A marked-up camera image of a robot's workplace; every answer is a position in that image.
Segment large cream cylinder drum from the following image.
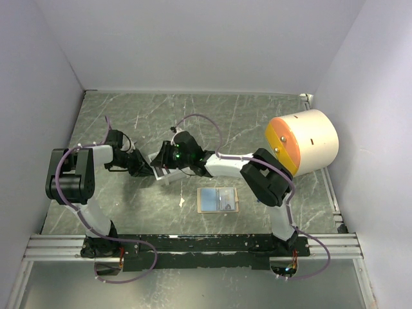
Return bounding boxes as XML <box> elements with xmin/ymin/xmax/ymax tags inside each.
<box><xmin>265</xmin><ymin>109</ymin><xmax>339</xmax><ymax>177</ymax></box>

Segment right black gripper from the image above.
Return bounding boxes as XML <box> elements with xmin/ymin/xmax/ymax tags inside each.
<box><xmin>150</xmin><ymin>141</ymin><xmax>191</xmax><ymax>170</ymax></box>

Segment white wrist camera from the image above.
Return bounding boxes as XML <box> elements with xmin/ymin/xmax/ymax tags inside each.
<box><xmin>121</xmin><ymin>138</ymin><xmax>136</xmax><ymax>153</ymax></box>
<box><xmin>171</xmin><ymin>127</ymin><xmax>185</xmax><ymax>139</ymax></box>

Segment purple cable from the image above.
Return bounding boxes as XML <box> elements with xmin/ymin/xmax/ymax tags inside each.
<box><xmin>172</xmin><ymin>114</ymin><xmax>332</xmax><ymax>281</ymax></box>
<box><xmin>55</xmin><ymin>115</ymin><xmax>158</xmax><ymax>284</ymax></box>

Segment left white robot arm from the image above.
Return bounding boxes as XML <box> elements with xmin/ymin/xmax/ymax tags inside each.
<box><xmin>45</xmin><ymin>128</ymin><xmax>154</xmax><ymax>258</ymax></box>

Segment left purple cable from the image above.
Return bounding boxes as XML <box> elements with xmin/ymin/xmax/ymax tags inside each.
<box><xmin>55</xmin><ymin>115</ymin><xmax>158</xmax><ymax>284</ymax></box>

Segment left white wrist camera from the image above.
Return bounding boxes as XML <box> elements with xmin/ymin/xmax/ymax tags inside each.
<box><xmin>121</xmin><ymin>138</ymin><xmax>136</xmax><ymax>153</ymax></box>

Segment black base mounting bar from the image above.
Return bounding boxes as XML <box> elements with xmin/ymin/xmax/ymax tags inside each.
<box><xmin>80</xmin><ymin>233</ymin><xmax>313</xmax><ymax>273</ymax></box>

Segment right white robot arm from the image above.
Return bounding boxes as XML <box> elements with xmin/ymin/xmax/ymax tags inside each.
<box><xmin>150</xmin><ymin>127</ymin><xmax>298</xmax><ymax>256</ymax></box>

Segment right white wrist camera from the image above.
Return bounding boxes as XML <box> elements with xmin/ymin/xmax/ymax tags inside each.
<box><xmin>171</xmin><ymin>127</ymin><xmax>185</xmax><ymax>139</ymax></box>

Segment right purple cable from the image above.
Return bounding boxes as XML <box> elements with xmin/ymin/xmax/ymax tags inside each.
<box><xmin>172</xmin><ymin>114</ymin><xmax>332</xmax><ymax>281</ymax></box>

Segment beige card holder wallet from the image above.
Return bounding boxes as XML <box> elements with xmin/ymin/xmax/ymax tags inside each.
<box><xmin>197</xmin><ymin>187</ymin><xmax>239</xmax><ymax>214</ymax></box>

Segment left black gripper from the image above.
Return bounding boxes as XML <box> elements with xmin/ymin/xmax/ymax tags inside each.
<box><xmin>109</xmin><ymin>148</ymin><xmax>157</xmax><ymax>178</ymax></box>

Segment white card tray box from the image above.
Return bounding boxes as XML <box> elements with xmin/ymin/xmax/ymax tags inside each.
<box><xmin>152</xmin><ymin>167</ymin><xmax>190</xmax><ymax>185</ymax></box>

